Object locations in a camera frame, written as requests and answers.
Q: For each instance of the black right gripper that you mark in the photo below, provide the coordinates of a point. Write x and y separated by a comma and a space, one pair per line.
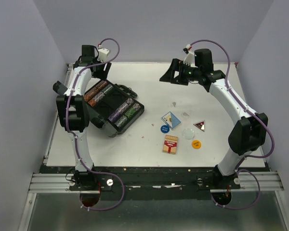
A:
169, 76

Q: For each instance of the orange big blind button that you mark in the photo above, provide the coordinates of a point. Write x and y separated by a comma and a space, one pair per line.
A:
196, 144

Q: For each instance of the blue small blind button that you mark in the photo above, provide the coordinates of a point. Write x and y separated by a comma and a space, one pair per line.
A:
165, 129

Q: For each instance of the black poker chip case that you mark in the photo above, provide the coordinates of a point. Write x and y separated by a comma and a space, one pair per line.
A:
110, 108

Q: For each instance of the black mounting rail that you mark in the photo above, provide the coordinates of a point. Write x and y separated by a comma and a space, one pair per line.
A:
141, 183

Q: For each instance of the red playing card deck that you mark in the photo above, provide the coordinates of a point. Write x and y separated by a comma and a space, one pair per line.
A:
170, 144

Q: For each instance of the blue green poker chip stack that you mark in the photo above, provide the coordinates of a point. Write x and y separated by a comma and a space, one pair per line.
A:
107, 89

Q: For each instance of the red triangular plaque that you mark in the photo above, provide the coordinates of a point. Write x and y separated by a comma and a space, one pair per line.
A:
200, 125

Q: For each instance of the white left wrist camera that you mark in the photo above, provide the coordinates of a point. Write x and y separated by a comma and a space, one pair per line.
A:
103, 54

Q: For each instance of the green blue chip row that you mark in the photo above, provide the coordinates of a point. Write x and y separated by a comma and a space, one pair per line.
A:
128, 115

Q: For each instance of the clear round dealer button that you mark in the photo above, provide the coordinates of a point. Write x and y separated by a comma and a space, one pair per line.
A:
188, 133

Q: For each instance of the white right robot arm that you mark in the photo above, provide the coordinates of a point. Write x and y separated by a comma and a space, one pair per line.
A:
249, 132

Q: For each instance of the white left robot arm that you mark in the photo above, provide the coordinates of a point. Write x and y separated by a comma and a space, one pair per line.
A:
90, 73

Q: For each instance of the purple chip row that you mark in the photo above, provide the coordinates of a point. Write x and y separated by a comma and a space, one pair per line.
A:
120, 110

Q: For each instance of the brown white poker chip stack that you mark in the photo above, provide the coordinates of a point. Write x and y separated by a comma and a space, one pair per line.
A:
96, 99

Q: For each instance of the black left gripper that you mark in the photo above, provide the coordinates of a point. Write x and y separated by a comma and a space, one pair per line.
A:
102, 75

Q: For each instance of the aluminium frame rail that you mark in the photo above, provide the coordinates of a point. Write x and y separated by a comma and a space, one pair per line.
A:
268, 181

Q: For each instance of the blue playing card deck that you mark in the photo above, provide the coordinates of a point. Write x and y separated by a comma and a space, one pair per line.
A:
171, 120

